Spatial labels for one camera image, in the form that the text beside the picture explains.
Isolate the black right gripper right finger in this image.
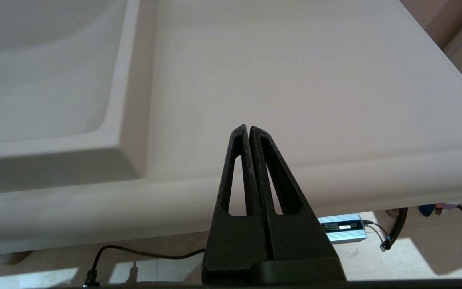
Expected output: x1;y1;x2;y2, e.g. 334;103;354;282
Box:
249;126;340;260

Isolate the silver power supply box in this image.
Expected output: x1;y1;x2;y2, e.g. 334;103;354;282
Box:
318;214;367;244

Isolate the white ceramic sink vanity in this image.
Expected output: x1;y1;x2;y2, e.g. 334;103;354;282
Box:
0;0;462;255

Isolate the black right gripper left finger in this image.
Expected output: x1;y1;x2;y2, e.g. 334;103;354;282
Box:
202;124;274;284

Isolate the black corrugated tube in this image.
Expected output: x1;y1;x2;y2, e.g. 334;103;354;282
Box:
379;208;408;252

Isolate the thin black wire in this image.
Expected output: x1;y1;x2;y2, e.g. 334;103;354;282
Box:
361;220;390;246

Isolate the black power cable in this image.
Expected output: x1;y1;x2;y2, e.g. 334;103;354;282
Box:
83;245;207;287

